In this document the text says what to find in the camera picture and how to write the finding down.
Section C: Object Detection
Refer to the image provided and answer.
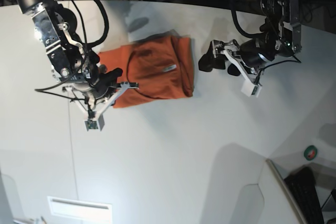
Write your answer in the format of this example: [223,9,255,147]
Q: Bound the green tape roll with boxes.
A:
[303,145,318,161]

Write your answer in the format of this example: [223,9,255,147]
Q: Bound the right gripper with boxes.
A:
[31,3,139,131]

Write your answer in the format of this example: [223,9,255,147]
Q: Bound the orange t-shirt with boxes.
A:
[99,34,194,108]

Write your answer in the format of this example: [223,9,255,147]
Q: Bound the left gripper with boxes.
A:
[198,19,302,97]

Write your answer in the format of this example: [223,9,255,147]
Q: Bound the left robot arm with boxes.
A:
[198,0,302,97]

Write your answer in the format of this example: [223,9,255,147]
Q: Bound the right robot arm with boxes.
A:
[16,0,139,131]

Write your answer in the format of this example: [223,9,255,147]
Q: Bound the black keyboard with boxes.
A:
[285,167,324,224]

